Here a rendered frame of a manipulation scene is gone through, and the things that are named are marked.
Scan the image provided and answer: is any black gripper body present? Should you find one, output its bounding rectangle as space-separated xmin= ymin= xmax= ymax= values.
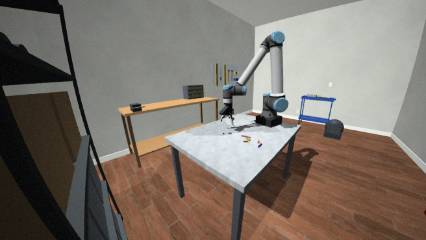
xmin=224 ymin=103 xmax=234 ymax=116

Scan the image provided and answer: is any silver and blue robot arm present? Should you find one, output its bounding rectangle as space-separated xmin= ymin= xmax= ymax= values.
xmin=223 ymin=30 xmax=288 ymax=119

